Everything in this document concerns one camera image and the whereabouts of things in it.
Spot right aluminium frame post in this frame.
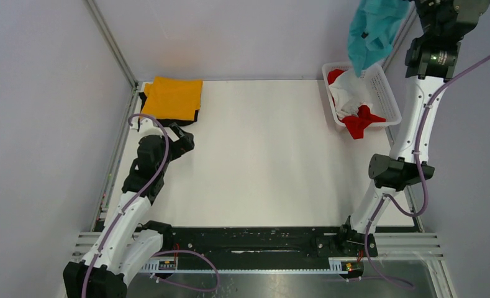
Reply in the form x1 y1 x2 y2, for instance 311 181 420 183
382 4 417 71

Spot black folded t shirt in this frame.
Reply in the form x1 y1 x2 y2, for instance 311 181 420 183
138 92 199 127

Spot white t shirt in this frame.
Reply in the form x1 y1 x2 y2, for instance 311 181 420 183
327 68 373 120

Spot red t shirt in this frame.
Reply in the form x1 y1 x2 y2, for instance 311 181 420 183
327 68 388 141

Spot left aluminium frame post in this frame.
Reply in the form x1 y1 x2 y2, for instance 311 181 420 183
83 0 138 89

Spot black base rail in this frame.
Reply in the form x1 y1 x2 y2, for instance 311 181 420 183
158 226 378 271

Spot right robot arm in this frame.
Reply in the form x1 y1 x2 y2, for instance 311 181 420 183
335 1 490 257

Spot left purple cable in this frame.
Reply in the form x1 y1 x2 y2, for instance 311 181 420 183
81 114 221 298

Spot white plastic basket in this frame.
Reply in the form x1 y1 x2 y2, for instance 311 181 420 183
322 61 402 131

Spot aluminium frame post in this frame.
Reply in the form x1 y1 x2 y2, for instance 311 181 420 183
382 4 417 71
83 0 138 89

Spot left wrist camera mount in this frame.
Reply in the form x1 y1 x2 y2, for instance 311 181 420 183
130 117 164 138

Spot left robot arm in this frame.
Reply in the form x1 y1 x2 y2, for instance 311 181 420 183
63 124 194 297

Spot teal t shirt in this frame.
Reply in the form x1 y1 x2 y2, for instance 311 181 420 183
347 0 409 77

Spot orange folded t shirt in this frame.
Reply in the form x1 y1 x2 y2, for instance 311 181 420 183
141 76 203 122

